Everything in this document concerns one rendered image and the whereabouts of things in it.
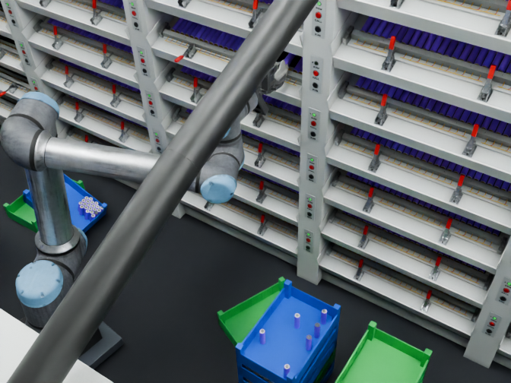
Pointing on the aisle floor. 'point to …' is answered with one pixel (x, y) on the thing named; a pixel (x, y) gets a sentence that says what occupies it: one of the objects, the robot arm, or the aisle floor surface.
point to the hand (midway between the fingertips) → (281, 68)
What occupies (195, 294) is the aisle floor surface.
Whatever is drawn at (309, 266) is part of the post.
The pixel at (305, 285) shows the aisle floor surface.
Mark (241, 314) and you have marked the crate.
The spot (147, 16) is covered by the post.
